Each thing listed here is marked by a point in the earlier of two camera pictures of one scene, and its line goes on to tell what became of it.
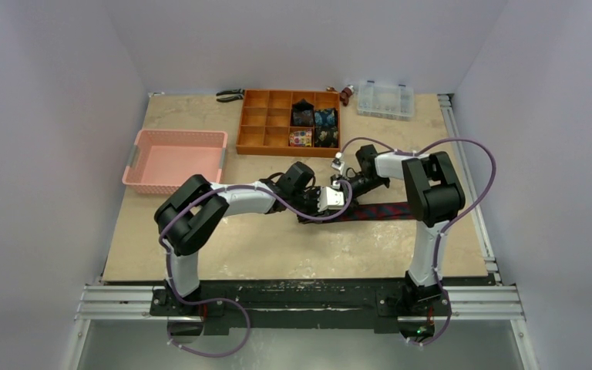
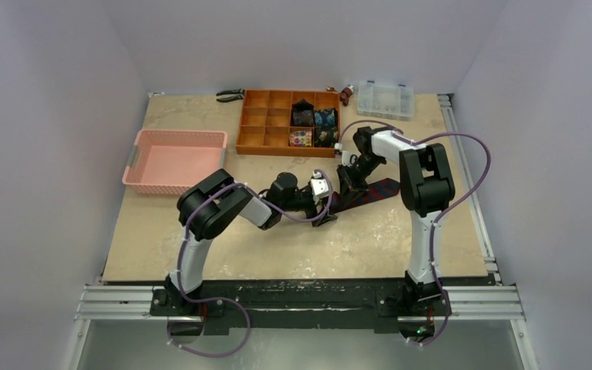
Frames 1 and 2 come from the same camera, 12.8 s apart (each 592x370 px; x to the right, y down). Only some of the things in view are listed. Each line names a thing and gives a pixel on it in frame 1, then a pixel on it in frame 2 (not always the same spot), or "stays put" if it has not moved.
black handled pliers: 240,92 stays put
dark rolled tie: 303,114 stays put
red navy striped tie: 382,211 -> 380,190
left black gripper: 314,211 stays put
